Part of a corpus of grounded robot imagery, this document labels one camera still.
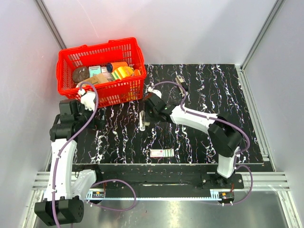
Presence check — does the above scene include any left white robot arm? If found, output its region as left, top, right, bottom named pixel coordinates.
left=34, top=99, right=103, bottom=228

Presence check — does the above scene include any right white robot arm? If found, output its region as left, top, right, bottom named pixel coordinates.
left=144, top=93, right=242, bottom=188

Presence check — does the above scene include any black marble pattern mat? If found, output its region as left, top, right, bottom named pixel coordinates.
left=73, top=64, right=263, bottom=164

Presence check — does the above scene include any red plastic shopping basket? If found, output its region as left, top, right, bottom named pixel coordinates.
left=56, top=38, right=147, bottom=107

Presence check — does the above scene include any white staple box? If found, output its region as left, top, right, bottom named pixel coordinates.
left=150, top=148, right=174, bottom=158

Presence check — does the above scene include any brown cardboard box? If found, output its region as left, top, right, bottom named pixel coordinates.
left=76, top=73, right=110, bottom=87

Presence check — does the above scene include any yellow green box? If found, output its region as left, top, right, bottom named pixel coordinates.
left=111, top=66, right=134, bottom=80

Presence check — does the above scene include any teal white box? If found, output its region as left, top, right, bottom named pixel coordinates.
left=88, top=66, right=102, bottom=77

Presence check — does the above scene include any orange cylinder can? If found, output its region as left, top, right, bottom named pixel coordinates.
left=106, top=62, right=129, bottom=73

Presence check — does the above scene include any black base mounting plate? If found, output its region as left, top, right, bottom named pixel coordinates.
left=72, top=164, right=244, bottom=190

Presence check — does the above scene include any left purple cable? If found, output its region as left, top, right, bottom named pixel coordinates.
left=51, top=82, right=99, bottom=228

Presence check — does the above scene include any purple cable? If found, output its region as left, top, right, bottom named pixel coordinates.
left=148, top=81, right=254, bottom=206
left=51, top=82, right=99, bottom=228

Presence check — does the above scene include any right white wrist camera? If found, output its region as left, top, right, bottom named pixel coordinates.
left=148, top=87, right=162, bottom=98

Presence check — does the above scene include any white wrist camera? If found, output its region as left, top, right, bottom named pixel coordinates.
left=78, top=89, right=96, bottom=111
left=148, top=87, right=162, bottom=98

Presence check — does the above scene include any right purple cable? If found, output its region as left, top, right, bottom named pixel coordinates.
left=148, top=81, right=254, bottom=206

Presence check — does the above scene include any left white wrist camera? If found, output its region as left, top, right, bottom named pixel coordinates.
left=78, top=89, right=96, bottom=111

